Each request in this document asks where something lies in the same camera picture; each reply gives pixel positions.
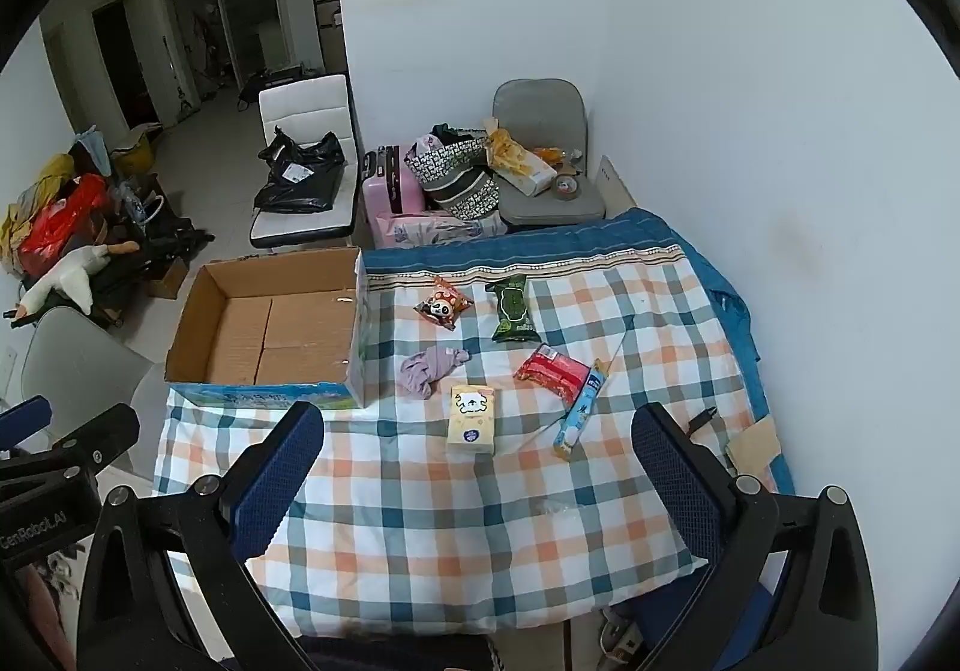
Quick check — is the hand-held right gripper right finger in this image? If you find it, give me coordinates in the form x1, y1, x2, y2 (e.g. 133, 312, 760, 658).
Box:
631, 402, 879, 671

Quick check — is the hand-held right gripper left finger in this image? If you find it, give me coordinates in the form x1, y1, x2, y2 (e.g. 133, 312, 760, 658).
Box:
75, 401, 325, 671

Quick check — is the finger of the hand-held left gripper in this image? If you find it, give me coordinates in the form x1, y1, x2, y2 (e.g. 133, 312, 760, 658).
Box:
0, 395, 52, 453
51, 403, 142, 471

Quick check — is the light grey chair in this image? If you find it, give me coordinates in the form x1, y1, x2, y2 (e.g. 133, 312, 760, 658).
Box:
20, 306, 155, 411

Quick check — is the cardboard piece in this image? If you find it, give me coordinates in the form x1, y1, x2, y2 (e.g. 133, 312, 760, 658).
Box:
723, 415, 782, 476

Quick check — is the long blue packet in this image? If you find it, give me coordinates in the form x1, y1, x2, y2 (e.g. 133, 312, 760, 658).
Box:
553, 359, 608, 460

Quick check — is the open cardboard box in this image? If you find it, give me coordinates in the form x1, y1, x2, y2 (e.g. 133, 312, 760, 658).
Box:
165, 246, 369, 411

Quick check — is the white goose plush toy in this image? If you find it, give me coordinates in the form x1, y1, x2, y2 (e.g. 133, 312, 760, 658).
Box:
18, 240, 142, 321

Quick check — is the white power strip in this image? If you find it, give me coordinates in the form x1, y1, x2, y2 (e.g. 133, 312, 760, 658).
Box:
599, 606, 647, 661

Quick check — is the red packet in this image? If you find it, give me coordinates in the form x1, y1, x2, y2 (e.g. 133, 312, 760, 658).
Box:
514, 343, 593, 397

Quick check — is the purple cloth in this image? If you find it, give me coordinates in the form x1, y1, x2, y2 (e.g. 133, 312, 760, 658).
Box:
399, 344, 472, 401

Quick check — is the plaid blanket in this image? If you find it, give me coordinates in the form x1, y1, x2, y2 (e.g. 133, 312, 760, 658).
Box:
152, 249, 752, 636

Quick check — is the red bag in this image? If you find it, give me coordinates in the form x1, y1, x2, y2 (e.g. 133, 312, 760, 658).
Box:
18, 173, 110, 276

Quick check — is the yellow tissue packet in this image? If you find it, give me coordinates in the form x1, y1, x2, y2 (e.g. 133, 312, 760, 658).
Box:
445, 384, 498, 457

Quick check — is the yellow cloth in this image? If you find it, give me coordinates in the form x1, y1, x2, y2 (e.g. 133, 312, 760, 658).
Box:
3, 152, 77, 253

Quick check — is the green snack packet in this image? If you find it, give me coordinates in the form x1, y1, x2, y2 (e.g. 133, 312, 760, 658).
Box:
484, 272, 542, 343

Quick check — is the panda print snack packet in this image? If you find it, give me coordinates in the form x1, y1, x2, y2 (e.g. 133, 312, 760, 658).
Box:
414, 276, 476, 332

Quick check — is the yellow bag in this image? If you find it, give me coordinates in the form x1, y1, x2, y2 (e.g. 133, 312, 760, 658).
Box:
112, 126, 163, 175

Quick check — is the pink floral packet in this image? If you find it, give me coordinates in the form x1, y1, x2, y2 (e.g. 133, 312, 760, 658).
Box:
374, 210, 508, 249

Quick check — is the black plastic bag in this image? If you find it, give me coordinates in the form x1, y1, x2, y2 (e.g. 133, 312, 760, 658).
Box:
252, 125, 348, 215

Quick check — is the white board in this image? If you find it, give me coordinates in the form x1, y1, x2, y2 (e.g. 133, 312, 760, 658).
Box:
597, 154, 639, 208

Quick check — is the pink suitcase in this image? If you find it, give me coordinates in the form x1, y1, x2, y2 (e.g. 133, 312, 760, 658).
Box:
361, 145, 430, 249

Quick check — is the white box with yellow wrapper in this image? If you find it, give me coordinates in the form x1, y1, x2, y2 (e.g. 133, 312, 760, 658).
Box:
486, 128, 558, 197

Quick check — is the black white patterned bag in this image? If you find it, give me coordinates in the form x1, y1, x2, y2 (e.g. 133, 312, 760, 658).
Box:
404, 132, 502, 220

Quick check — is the white chair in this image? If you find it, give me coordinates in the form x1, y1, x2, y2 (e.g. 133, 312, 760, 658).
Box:
249, 74, 359, 250

